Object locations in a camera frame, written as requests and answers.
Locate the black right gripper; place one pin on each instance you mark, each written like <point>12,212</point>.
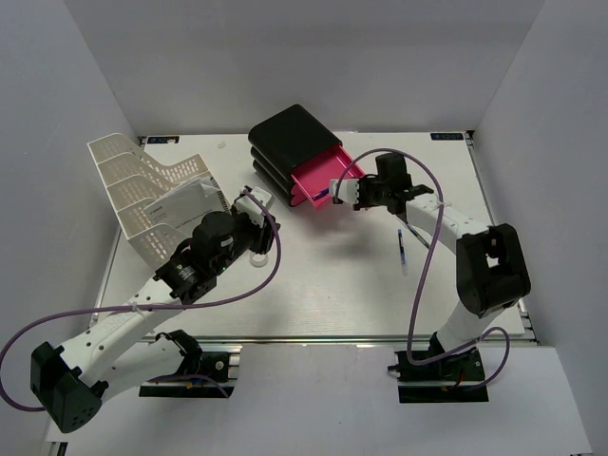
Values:
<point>363,181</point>

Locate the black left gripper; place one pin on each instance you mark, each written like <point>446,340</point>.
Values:
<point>265,236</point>

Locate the blue ballpoint pen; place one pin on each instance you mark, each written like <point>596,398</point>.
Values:
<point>322,194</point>

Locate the white Canon safety booklet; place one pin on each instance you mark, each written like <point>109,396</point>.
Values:
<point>183,207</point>

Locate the black pink drawer organizer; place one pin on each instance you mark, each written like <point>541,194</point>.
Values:
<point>300,154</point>

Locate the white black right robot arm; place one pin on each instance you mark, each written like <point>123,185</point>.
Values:
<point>491,274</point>

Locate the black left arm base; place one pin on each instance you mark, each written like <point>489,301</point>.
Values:
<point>202,373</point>

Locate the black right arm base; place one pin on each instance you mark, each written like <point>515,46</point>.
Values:
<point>447,381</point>

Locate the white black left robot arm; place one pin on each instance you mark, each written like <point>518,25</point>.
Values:
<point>73,380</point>

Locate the clear tape roll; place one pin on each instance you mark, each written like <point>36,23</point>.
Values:
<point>258,260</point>

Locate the purple capped clear pen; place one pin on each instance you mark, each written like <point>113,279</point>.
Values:
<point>416,234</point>

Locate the blue capped clear pen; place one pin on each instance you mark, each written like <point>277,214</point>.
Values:
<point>402,253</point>

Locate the white perforated file tray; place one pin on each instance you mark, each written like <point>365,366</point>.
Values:
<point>132,180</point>

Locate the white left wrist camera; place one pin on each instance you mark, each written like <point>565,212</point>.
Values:
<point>252,205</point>

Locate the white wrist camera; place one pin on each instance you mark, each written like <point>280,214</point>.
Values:
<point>346,191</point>
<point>252,205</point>

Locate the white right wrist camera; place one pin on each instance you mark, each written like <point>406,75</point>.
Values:
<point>346,191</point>

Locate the aluminium table edge rail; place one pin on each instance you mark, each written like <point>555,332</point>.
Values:
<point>527,338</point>

